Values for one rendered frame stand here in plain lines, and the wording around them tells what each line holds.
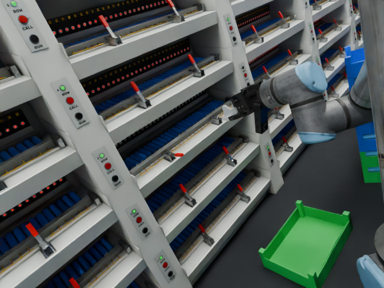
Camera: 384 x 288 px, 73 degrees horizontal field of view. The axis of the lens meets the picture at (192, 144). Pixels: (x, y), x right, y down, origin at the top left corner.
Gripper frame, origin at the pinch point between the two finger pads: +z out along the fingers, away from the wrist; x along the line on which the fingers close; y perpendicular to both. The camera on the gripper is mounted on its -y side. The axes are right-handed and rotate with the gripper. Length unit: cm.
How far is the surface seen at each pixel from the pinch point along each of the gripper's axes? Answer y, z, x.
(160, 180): -4.1, 6.4, 34.3
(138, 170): 2.8, 8.9, 37.9
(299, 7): 25, 0, -88
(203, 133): -0.3, 7.3, 8.7
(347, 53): -4, -25, -53
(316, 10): 19, 3, -112
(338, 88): -37, 18, -128
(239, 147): -17.3, 14.1, -10.6
